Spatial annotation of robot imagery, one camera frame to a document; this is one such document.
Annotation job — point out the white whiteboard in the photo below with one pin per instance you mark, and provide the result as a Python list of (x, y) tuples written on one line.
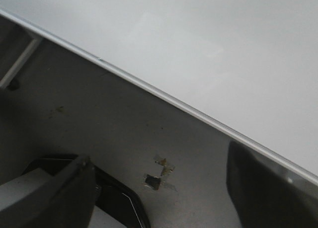
[(248, 68)]

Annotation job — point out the black caster wheel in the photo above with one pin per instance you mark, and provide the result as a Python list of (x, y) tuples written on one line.
[(13, 85)]

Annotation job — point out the black white robot base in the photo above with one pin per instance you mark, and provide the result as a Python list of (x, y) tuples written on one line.
[(119, 201)]

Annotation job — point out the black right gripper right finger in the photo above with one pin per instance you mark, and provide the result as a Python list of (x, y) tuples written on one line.
[(262, 198)]

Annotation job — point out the torn tape residue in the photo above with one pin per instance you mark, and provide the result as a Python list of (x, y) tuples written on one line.
[(161, 179)]

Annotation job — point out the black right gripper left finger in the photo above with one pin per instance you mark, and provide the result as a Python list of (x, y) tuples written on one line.
[(66, 200)]

